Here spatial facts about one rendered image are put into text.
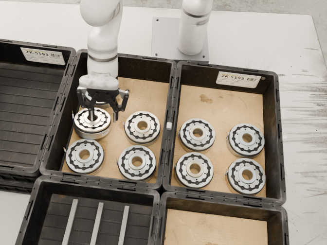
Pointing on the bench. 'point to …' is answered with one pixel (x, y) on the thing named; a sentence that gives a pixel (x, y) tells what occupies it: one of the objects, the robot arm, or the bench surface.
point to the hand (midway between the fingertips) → (103, 115)
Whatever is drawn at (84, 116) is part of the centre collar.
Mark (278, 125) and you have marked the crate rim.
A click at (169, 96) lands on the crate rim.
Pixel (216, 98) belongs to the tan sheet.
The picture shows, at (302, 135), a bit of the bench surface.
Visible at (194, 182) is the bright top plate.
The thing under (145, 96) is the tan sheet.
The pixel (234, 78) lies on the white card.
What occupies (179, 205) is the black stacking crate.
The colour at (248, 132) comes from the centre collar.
